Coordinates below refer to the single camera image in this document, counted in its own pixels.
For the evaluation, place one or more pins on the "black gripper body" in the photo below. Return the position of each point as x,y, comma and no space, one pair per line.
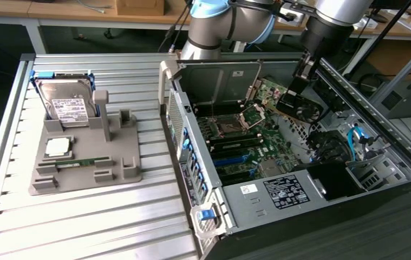
320,38

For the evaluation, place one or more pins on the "black graphics card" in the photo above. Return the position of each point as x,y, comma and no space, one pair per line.
299,108

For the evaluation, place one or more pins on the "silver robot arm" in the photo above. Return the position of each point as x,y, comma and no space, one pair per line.
219,27

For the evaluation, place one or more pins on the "black slanted pole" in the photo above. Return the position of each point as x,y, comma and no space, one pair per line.
381,35

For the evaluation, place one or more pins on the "black monitor stand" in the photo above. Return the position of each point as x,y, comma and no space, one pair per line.
380,16

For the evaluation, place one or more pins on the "metal socket cover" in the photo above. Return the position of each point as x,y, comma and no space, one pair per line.
253,115

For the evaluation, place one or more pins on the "green motherboard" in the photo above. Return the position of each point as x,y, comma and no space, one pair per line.
273,146

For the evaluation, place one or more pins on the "CPU socket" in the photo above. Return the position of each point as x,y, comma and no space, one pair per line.
228,124

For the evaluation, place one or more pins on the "thin metal locking lever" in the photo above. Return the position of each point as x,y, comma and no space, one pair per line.
213,108

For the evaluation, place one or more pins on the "black open PC case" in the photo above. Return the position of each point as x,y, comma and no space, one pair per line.
204,81

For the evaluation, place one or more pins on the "grey cabinet box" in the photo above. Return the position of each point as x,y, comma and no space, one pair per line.
407,100

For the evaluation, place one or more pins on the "silver chipset heatsink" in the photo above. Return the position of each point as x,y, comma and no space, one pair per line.
271,167

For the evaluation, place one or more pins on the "grey disk bay tray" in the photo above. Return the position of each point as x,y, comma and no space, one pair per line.
371,176

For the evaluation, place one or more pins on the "grey power supply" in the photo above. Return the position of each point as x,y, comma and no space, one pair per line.
248,205

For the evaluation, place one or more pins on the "brown cardboard box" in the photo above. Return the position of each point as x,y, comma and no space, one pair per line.
140,6

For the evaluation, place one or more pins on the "blue case release latch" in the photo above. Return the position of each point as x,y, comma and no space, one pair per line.
204,215

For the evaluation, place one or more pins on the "hard disk in blue carrier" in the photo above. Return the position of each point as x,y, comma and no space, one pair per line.
60,92

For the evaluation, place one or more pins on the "green RAM stick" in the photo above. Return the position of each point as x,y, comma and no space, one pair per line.
78,161

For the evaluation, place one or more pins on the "grey parts rack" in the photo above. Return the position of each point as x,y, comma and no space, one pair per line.
81,173

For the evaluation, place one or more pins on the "silver CPU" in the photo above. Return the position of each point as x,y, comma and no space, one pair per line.
57,147

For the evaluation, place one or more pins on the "wooden desk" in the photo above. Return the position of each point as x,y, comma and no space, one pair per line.
9,10

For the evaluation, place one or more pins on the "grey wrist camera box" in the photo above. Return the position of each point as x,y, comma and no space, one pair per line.
296,19

